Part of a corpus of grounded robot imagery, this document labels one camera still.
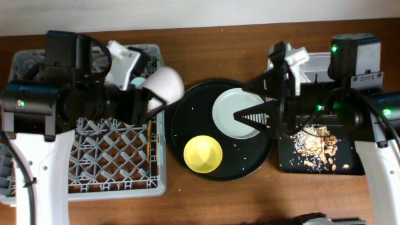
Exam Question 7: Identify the grey plastic dishwasher rack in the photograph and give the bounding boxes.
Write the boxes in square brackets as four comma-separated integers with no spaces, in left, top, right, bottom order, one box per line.
[1,44,167,207]

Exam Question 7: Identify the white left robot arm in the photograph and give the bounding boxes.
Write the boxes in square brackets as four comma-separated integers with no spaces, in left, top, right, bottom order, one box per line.
[1,31,171,224]

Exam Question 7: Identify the pink plastic cup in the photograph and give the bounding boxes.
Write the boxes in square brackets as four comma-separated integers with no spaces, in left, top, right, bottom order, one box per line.
[138,67,184,106]

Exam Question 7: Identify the wooden chopstick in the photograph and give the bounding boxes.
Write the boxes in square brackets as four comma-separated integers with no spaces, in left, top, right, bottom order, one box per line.
[146,120,152,162]

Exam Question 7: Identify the yellow bowl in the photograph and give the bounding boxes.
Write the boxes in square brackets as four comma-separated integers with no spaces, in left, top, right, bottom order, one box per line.
[183,135,223,174]

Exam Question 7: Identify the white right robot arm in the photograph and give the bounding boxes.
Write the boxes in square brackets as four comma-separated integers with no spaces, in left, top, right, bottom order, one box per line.
[234,33,399,224]

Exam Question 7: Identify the rice and peanut food scraps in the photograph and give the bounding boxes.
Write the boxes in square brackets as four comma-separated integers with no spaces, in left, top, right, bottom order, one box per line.
[289,125,345,174]

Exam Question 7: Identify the clear plastic waste bin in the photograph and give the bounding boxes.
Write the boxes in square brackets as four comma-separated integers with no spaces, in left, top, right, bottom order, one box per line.
[301,52,334,83]

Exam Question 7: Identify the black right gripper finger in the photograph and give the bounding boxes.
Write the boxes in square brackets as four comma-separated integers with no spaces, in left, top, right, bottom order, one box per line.
[242,68,283,100]
[233,100,281,130]

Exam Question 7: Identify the black rectangular tray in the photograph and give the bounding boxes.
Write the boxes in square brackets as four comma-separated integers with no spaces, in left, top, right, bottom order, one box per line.
[277,126,365,176]

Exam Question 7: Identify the light blue plastic cup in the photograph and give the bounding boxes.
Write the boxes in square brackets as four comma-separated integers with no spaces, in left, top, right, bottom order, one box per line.
[130,77,146,87]

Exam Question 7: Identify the white round plate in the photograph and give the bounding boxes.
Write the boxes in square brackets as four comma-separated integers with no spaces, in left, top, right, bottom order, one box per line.
[212,87,264,139]

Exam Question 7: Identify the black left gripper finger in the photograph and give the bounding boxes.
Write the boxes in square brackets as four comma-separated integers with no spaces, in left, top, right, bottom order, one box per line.
[128,46,151,78]
[131,87,167,125]

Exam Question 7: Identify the round black serving tray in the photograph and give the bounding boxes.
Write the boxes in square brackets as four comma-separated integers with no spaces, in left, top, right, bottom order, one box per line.
[166,79,274,181]

